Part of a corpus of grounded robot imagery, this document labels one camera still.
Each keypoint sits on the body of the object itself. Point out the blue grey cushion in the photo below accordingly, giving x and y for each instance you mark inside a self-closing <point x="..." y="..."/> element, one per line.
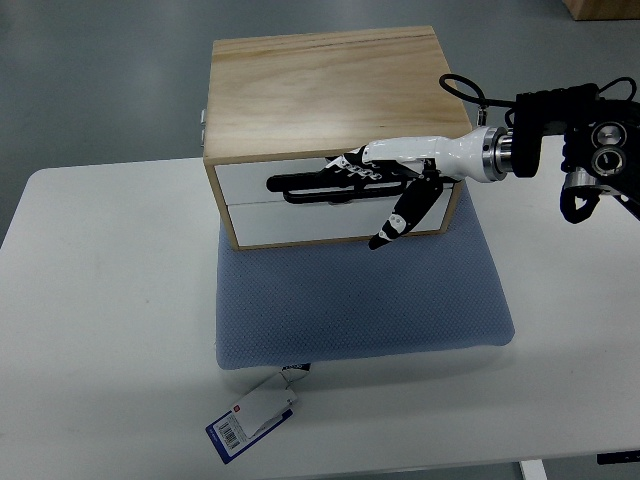
<point x="307" y="304"/>

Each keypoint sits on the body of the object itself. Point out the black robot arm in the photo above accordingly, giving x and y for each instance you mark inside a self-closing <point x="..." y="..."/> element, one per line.
<point x="600" y="151"/>

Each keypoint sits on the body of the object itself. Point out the cardboard box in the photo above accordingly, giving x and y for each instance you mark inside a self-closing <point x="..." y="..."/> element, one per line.
<point x="601" y="10"/>

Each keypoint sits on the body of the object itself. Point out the white drawer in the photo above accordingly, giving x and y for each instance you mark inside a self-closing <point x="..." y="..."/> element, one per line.
<point x="246" y="183"/>

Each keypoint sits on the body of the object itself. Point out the black table control panel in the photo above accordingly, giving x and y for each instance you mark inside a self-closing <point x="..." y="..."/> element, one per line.
<point x="613" y="458"/>

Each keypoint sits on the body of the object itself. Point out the black drawer handle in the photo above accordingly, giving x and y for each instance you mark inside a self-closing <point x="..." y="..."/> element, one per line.
<point x="318" y="187"/>

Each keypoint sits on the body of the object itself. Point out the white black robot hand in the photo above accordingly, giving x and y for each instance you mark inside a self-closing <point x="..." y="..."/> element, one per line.
<point x="483" y="155"/>

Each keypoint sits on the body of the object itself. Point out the white blue price tag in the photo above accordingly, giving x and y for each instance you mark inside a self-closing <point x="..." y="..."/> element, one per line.
<point x="252" y="417"/>

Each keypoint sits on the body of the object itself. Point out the wooden drawer cabinet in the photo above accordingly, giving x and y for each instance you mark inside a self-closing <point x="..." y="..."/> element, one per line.
<point x="315" y="96"/>

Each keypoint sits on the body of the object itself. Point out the white table leg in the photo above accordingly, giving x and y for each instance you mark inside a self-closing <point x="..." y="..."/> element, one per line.
<point x="533" y="470"/>

